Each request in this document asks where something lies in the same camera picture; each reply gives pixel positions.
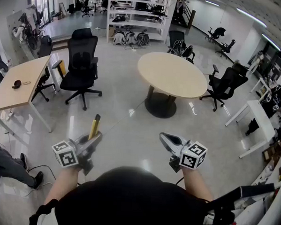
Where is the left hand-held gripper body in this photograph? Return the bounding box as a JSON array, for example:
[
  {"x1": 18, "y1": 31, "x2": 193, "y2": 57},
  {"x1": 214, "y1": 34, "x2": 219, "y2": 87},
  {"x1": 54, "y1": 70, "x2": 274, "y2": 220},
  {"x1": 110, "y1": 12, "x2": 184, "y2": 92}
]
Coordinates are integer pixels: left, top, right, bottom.
[{"x1": 49, "y1": 139, "x2": 96, "y2": 177}]

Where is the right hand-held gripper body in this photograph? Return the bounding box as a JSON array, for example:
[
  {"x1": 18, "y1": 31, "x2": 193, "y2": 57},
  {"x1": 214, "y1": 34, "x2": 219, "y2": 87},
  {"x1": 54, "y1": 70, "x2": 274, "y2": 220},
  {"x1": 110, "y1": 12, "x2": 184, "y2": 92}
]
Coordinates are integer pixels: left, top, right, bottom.
[{"x1": 167, "y1": 139, "x2": 209, "y2": 175}]

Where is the person's right forearm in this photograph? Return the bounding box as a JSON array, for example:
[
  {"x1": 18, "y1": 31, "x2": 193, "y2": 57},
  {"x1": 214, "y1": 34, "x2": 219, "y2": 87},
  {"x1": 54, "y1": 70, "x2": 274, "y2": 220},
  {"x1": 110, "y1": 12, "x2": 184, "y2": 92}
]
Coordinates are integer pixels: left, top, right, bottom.
[{"x1": 180, "y1": 167, "x2": 215, "y2": 203}]

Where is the person's left forearm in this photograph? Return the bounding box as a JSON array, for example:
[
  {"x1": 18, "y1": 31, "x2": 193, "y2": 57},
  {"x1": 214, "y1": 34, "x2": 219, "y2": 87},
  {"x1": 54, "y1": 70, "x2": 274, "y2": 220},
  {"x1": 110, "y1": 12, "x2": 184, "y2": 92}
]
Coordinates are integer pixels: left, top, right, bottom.
[{"x1": 43, "y1": 163, "x2": 82, "y2": 207}]

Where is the person's black-shirted torso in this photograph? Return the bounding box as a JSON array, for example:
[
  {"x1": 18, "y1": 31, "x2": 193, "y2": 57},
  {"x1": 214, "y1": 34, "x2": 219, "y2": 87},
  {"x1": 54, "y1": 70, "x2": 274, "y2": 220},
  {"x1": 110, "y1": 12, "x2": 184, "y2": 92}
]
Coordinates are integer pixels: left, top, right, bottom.
[{"x1": 29, "y1": 162, "x2": 240, "y2": 225}]

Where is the round beige table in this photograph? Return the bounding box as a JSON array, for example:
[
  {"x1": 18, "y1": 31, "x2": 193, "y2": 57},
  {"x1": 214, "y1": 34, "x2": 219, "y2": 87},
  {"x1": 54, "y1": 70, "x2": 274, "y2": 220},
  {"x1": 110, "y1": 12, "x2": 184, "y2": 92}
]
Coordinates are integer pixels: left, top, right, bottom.
[{"x1": 134, "y1": 50, "x2": 210, "y2": 121}]

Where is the yellow board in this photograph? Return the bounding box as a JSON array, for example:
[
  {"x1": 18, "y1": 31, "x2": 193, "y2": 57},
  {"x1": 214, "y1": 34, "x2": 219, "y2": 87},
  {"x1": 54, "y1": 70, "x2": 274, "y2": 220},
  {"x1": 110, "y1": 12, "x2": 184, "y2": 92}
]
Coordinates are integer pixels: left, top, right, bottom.
[{"x1": 59, "y1": 59, "x2": 68, "y2": 77}]

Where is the white desk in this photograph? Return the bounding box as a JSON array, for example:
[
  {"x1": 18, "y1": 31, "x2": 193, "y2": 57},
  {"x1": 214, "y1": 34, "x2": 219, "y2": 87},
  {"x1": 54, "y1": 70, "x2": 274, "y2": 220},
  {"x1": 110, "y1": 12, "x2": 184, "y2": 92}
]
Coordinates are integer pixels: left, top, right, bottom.
[
  {"x1": 249, "y1": 77, "x2": 272, "y2": 103},
  {"x1": 223, "y1": 98, "x2": 278, "y2": 161}
]

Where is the small black round item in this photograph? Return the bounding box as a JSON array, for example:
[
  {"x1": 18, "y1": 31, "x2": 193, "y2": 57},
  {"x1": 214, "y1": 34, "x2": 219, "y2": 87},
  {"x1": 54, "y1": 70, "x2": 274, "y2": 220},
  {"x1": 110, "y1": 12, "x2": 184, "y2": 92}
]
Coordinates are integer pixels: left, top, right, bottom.
[{"x1": 11, "y1": 79, "x2": 23, "y2": 90}]

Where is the large black office chair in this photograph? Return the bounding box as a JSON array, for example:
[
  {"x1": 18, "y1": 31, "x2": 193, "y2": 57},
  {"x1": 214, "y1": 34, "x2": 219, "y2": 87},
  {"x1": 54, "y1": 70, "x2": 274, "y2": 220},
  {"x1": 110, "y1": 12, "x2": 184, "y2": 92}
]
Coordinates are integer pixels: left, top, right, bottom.
[{"x1": 50, "y1": 26, "x2": 106, "y2": 112}]

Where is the white storage rack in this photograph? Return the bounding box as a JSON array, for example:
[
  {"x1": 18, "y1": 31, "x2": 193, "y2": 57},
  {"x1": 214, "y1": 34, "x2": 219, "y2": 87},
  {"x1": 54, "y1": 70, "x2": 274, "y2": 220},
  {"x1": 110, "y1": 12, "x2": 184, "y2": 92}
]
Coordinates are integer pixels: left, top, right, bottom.
[{"x1": 233, "y1": 135, "x2": 281, "y2": 225}]

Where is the rectangular wooden desk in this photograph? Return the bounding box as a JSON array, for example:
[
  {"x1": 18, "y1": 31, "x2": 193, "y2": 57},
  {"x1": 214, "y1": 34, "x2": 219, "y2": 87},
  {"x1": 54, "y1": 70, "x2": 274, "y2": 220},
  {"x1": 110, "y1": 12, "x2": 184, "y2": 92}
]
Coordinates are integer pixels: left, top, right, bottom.
[{"x1": 0, "y1": 53, "x2": 56, "y2": 139}]

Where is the black mesh office chair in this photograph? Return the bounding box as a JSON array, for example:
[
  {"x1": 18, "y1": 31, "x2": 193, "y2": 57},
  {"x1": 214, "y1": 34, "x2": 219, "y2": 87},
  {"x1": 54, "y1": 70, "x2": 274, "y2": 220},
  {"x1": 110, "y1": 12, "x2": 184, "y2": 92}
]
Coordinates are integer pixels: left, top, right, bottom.
[{"x1": 31, "y1": 34, "x2": 59, "y2": 103}]

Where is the wooden platform step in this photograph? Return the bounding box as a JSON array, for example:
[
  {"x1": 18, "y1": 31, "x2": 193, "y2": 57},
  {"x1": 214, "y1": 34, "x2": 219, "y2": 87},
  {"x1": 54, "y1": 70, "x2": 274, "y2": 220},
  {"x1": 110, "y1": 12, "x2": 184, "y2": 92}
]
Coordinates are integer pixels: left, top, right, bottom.
[{"x1": 49, "y1": 35, "x2": 72, "y2": 52}]

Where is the black and white backpack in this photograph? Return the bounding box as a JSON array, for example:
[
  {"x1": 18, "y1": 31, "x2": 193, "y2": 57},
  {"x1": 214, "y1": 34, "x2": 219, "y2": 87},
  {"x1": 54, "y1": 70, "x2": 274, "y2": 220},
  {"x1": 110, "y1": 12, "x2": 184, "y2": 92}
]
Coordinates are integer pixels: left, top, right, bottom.
[
  {"x1": 112, "y1": 30, "x2": 126, "y2": 46},
  {"x1": 124, "y1": 31, "x2": 137, "y2": 46},
  {"x1": 136, "y1": 31, "x2": 150, "y2": 47}
]

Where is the staircase with black railing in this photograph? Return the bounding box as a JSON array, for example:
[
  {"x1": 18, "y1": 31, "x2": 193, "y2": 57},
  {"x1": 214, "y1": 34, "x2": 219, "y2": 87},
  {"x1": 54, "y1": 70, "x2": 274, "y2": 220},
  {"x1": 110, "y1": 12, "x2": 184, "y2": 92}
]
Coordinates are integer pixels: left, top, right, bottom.
[{"x1": 176, "y1": 0, "x2": 197, "y2": 30}]

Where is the long ceiling light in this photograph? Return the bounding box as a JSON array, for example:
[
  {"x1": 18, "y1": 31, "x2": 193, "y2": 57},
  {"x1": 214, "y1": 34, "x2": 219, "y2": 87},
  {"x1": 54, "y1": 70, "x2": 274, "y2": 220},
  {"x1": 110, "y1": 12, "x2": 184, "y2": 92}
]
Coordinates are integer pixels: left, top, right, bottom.
[
  {"x1": 235, "y1": 8, "x2": 268, "y2": 29},
  {"x1": 261, "y1": 33, "x2": 281, "y2": 51},
  {"x1": 204, "y1": 0, "x2": 221, "y2": 8}
]

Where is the white shelving unit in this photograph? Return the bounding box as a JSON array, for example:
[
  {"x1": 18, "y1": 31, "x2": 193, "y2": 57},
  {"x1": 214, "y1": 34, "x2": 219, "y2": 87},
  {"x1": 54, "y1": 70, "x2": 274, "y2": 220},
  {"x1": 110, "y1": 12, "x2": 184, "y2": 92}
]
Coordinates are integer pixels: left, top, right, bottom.
[{"x1": 105, "y1": 0, "x2": 179, "y2": 47}]

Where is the large glass window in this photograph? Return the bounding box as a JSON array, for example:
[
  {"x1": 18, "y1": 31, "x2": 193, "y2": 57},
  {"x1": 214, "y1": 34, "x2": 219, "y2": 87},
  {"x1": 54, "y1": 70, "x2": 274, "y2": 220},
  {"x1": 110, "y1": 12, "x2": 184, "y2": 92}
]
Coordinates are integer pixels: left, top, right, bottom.
[{"x1": 30, "y1": 0, "x2": 55, "y2": 27}]

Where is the black floor cable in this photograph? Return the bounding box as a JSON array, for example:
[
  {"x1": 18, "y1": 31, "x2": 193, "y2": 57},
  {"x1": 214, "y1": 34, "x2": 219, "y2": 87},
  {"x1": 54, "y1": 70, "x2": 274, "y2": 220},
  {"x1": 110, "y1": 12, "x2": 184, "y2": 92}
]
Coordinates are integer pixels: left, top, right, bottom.
[{"x1": 26, "y1": 164, "x2": 58, "y2": 190}]

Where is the black shoulder strap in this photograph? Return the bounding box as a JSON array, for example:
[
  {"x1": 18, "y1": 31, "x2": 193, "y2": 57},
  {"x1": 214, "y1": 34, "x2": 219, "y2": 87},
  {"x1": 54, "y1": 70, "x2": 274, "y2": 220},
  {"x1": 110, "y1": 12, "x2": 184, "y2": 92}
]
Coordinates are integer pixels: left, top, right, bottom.
[{"x1": 205, "y1": 179, "x2": 276, "y2": 220}]

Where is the black chair with cables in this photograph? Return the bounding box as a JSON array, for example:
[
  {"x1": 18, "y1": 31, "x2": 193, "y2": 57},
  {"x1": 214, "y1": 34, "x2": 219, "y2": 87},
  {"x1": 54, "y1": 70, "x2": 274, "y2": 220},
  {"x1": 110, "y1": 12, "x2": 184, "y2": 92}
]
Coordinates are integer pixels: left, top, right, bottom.
[{"x1": 166, "y1": 30, "x2": 197, "y2": 64}]

